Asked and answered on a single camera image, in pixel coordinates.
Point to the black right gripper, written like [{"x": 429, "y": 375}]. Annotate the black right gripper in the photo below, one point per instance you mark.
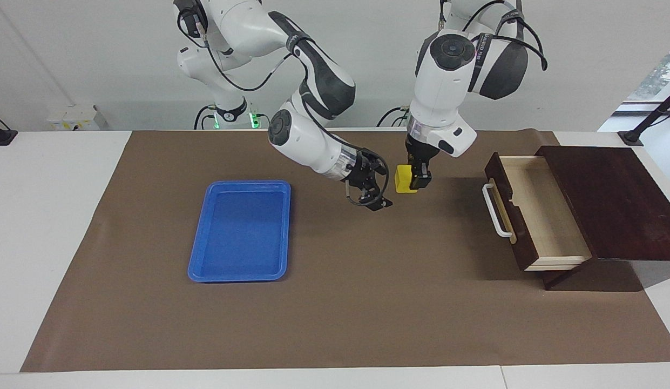
[{"x": 361, "y": 173}]

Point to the black table mount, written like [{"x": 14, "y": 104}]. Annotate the black table mount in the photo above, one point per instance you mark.
[{"x": 0, "y": 135}]

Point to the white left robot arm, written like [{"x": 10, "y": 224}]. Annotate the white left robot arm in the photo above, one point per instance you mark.
[{"x": 437, "y": 92}]

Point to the brown paper table mat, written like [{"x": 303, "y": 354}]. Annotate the brown paper table mat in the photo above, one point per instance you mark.
[{"x": 394, "y": 313}]

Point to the white power strip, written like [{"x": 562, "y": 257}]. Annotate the white power strip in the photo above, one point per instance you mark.
[{"x": 75, "y": 119}]

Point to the window with greenery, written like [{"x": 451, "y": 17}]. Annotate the window with greenery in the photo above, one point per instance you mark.
[{"x": 664, "y": 70}]

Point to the yellow cube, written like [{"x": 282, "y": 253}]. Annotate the yellow cube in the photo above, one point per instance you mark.
[{"x": 403, "y": 181}]

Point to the dark wooden drawer cabinet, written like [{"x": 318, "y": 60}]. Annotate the dark wooden drawer cabinet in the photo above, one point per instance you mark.
[{"x": 621, "y": 200}]

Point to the blue plastic tray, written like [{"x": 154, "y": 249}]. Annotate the blue plastic tray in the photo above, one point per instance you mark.
[{"x": 240, "y": 232}]

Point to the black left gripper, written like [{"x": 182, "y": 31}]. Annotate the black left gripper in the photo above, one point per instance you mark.
[{"x": 421, "y": 152}]

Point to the black clamp stand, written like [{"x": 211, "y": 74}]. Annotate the black clamp stand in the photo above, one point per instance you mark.
[{"x": 645, "y": 124}]

